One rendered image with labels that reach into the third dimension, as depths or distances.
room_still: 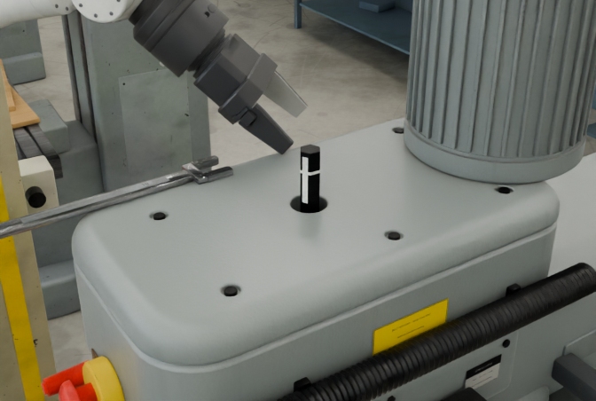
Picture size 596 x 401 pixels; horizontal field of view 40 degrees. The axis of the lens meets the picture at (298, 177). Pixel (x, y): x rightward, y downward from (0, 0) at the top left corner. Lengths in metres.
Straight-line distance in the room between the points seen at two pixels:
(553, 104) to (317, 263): 0.30
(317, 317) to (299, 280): 0.03
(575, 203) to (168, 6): 0.58
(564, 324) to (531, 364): 0.06
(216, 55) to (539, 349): 0.51
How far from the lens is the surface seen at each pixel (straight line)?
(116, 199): 0.83
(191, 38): 0.90
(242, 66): 0.92
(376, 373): 0.75
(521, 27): 0.81
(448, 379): 0.90
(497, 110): 0.84
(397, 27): 6.72
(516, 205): 0.84
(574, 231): 1.07
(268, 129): 0.90
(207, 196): 0.83
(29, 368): 3.02
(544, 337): 1.02
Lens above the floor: 2.30
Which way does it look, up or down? 28 degrees down
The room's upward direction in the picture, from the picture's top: straight up
